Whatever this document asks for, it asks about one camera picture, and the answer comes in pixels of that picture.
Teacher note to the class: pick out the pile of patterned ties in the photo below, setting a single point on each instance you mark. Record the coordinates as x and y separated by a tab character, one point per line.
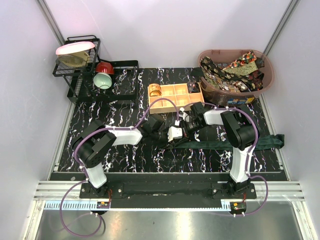
240	76

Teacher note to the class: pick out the pink plate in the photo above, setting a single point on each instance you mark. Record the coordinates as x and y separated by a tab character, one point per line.
75	47

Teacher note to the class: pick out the red bowl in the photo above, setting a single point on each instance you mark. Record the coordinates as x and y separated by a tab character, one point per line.
105	67

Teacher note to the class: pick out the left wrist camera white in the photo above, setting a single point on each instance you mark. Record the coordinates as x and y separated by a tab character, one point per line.
174	133

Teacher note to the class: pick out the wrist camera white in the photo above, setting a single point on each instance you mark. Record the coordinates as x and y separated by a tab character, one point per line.
174	133
182	117

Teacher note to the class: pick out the light green bowl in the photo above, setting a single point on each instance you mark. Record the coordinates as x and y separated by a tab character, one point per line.
102	81

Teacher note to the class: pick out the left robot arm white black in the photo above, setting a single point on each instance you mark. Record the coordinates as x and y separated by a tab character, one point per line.
93	144

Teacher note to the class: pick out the beige plate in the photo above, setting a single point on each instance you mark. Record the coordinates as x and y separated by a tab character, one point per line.
74	60

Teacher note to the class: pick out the brown plastic basket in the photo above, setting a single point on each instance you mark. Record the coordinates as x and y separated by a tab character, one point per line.
221	97

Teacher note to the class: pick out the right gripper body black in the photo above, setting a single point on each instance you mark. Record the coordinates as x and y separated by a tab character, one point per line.
189	128

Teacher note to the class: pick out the black marble pattern mat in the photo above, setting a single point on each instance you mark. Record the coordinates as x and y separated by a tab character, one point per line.
144	158

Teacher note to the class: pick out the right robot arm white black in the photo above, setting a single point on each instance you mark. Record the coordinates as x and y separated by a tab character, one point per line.
242	133

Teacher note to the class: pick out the aluminium rail frame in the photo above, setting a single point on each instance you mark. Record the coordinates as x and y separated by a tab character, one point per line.
66	196

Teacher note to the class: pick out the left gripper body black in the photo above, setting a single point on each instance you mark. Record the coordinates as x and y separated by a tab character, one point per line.
161	137

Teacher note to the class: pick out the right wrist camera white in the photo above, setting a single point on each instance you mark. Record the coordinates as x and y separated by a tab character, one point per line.
182	117

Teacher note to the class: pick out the wooden compartment box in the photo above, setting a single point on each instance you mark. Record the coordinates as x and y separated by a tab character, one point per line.
178	94

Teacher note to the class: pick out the blue yellow small box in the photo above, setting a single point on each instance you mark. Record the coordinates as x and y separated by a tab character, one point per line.
234	101

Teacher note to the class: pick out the rolled dark patterned tie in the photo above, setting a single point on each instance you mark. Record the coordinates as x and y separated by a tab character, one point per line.
193	87

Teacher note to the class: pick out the black wire dish rack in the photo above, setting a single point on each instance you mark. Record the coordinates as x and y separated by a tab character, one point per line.
80	80

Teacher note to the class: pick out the rolled orange tie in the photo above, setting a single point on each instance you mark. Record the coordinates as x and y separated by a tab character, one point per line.
155	90

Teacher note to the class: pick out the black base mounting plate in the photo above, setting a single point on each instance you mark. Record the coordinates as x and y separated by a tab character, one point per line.
212	185

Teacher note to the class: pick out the dark green fern tie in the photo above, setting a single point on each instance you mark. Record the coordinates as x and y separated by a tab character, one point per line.
264	143

